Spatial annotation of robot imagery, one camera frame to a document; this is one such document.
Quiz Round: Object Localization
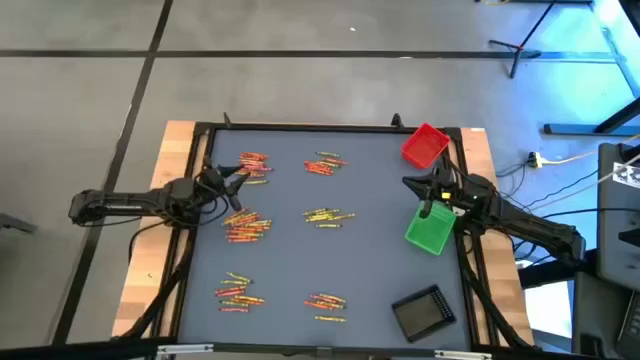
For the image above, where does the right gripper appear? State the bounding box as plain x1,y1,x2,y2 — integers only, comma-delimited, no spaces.
402,160,459,220

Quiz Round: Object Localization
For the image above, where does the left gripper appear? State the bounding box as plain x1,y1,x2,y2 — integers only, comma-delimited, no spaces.
198,158,250,211

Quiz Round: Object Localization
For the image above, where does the red plastic basket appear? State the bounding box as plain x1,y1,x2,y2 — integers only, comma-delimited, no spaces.
401,122,451,170

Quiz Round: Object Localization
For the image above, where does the green plastic basket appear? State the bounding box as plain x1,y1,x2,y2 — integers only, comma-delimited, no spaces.
404,200,457,257

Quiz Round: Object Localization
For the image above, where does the grey table mat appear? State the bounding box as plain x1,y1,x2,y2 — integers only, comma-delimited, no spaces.
178,129,471,349

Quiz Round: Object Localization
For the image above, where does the black plastic basket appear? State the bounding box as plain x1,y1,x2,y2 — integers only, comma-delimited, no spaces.
391,283,457,344

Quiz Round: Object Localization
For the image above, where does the black floor beam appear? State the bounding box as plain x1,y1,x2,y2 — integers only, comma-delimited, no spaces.
518,248,600,290

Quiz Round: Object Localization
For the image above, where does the black tripod stand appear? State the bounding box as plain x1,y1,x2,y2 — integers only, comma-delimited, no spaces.
488,0,557,80

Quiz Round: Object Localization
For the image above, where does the grey equipment cabinet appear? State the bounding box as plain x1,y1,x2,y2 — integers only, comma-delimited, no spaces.
596,142,640,292

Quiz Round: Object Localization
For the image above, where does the white fiducial marker sheet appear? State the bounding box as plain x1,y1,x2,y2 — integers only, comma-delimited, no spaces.
612,161,640,190

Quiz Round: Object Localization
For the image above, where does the grey equipment box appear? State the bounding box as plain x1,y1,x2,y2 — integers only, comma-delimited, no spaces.
571,271,640,360

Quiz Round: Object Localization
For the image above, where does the grey metal foot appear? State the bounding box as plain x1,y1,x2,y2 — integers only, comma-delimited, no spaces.
0,212,37,235

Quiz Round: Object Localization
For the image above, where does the black table frame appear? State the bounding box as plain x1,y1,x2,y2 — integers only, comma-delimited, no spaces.
114,119,534,360

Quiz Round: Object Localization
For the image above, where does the black base cable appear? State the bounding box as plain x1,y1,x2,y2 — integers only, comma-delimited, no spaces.
128,219,169,264

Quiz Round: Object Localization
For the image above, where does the white power cable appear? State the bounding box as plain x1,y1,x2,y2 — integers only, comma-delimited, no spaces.
541,133,640,166

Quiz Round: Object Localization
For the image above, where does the silver aluminium bracket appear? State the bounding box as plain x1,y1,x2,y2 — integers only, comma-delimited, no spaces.
433,349,494,360
156,343,215,357

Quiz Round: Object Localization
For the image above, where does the metal rig base frame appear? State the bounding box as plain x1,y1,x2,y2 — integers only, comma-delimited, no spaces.
543,0,640,137

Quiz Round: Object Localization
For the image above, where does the black floor cable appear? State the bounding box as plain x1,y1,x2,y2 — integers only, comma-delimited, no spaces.
542,206,640,220

